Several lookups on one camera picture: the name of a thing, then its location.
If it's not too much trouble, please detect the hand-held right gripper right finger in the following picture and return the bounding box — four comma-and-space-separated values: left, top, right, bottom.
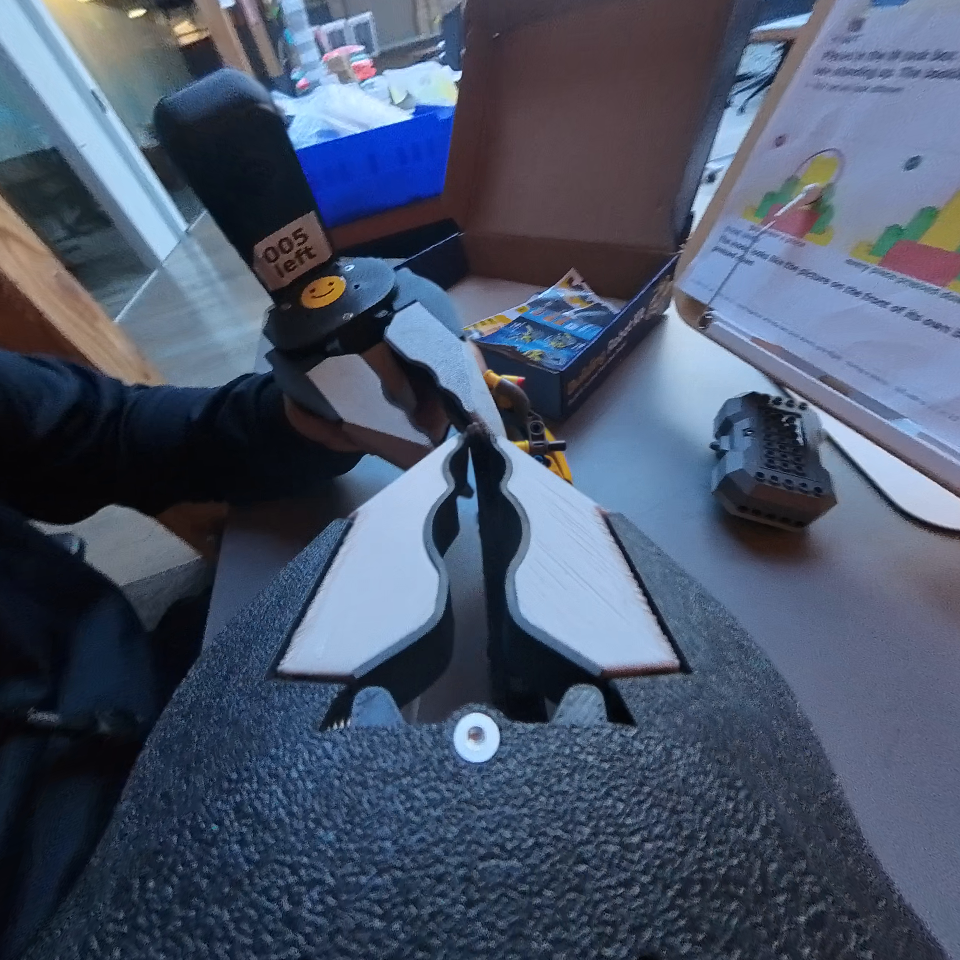
489, 441, 680, 706

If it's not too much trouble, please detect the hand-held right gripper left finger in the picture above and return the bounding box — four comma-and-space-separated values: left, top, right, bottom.
277, 433, 474, 706

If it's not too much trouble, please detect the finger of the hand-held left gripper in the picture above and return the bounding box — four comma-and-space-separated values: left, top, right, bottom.
311, 351, 449, 471
384, 306, 500, 436

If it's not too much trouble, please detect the yellow black toy car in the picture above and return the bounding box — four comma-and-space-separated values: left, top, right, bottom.
466, 367, 576, 723

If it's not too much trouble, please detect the robot kit instruction booklet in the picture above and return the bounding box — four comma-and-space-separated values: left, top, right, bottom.
461, 270, 625, 374

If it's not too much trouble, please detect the grey cardboard box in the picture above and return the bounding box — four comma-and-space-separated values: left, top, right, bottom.
390, 0, 741, 423

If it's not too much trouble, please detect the person's left forearm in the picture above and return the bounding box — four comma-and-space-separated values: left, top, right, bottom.
0, 352, 361, 526

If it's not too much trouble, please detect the person's left hand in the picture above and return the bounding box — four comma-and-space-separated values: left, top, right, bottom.
283, 397, 380, 455

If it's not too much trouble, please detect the large blue box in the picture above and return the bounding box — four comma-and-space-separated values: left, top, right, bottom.
296, 105, 456, 228

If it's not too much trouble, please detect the pile of papers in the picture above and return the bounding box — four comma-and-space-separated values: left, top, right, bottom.
285, 45, 460, 145

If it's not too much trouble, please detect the glass partition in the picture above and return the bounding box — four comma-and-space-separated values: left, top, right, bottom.
0, 0, 205, 316

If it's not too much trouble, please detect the grey building block assembly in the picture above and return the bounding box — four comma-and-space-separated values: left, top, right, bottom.
711, 391, 839, 534

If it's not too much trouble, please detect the wooden partition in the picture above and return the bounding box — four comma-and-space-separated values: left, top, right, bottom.
0, 195, 164, 385

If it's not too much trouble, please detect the instruction sheet on stand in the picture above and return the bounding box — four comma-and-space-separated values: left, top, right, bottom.
673, 0, 960, 535

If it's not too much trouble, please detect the person's upper body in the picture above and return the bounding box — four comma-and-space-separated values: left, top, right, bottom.
0, 510, 213, 871

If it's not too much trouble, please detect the printed instruction sheet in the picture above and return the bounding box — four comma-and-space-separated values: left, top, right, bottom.
686, 0, 960, 421

